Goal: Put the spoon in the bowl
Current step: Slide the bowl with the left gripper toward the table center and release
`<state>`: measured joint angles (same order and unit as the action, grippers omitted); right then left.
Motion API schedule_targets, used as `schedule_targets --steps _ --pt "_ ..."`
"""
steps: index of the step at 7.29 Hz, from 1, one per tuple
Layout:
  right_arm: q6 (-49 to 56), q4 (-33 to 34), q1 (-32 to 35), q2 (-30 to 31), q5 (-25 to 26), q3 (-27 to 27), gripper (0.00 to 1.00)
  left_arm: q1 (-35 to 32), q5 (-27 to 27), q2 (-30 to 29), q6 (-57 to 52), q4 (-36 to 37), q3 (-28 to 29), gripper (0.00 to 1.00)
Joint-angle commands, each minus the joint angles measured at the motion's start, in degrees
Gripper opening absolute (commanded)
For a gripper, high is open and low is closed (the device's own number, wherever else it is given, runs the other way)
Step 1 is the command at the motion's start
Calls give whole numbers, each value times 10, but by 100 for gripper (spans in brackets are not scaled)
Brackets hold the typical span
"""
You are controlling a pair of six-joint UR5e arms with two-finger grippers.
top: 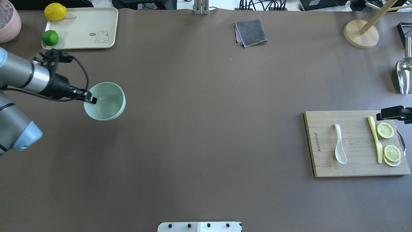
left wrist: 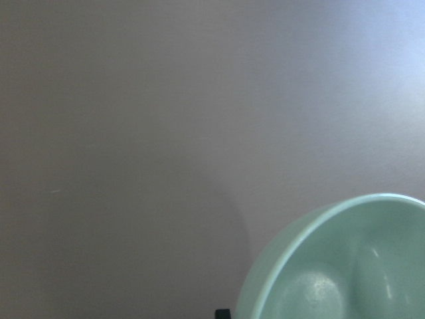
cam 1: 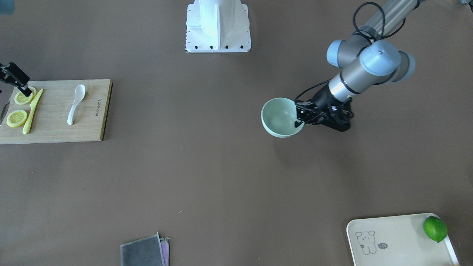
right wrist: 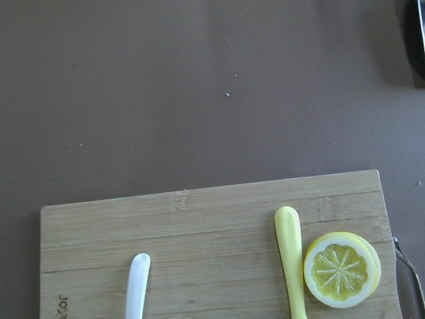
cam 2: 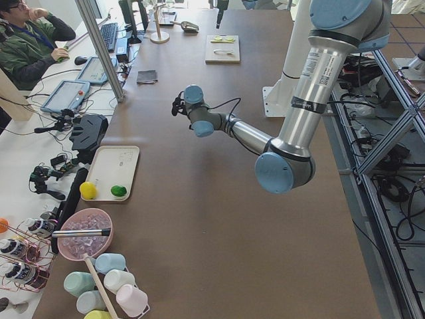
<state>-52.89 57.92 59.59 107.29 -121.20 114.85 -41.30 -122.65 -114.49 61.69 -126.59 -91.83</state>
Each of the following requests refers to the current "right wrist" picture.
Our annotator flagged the white ceramic spoon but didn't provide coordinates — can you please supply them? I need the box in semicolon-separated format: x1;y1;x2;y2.
125;253;151;319

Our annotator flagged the bamboo cutting board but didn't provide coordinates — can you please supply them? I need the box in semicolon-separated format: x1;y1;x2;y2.
40;170;402;318

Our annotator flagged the yellow plastic knife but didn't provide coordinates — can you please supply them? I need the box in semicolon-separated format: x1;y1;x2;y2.
274;206;307;318

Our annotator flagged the steel scoop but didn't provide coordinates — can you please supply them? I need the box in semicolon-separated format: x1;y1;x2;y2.
414;0;424;60

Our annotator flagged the lemon slice near handle end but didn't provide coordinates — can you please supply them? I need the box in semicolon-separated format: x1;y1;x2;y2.
303;231;382;308

